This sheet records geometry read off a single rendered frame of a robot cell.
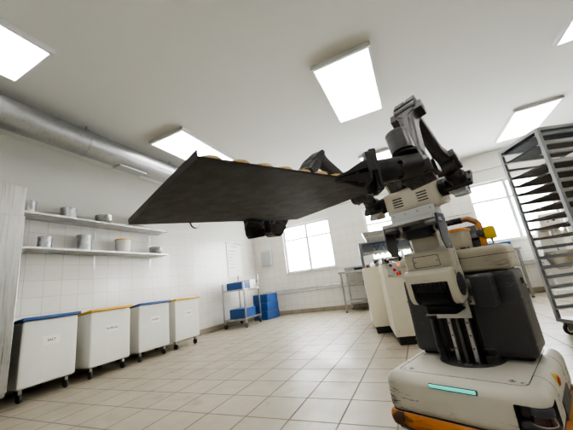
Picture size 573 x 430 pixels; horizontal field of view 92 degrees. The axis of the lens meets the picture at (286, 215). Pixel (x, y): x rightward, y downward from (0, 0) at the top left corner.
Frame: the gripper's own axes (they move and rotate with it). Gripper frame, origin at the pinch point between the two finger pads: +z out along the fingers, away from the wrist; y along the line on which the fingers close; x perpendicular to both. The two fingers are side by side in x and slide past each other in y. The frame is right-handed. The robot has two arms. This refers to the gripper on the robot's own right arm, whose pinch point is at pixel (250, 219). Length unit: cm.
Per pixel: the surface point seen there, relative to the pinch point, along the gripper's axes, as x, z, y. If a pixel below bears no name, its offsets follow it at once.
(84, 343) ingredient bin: -250, -244, -54
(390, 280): 107, -222, -44
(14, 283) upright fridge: -247, -156, 17
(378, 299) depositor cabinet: 106, -292, -71
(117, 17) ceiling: -95, -87, 204
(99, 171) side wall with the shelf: -276, -313, 195
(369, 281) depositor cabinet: 101, -294, -46
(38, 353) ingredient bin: -260, -196, -51
